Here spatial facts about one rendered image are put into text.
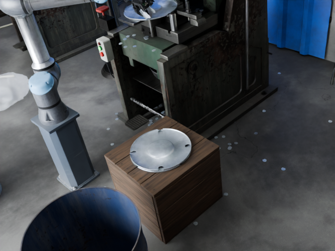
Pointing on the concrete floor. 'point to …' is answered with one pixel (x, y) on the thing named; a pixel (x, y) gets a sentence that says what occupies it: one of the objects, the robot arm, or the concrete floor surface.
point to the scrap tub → (86, 223)
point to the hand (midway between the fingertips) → (148, 17)
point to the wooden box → (169, 183)
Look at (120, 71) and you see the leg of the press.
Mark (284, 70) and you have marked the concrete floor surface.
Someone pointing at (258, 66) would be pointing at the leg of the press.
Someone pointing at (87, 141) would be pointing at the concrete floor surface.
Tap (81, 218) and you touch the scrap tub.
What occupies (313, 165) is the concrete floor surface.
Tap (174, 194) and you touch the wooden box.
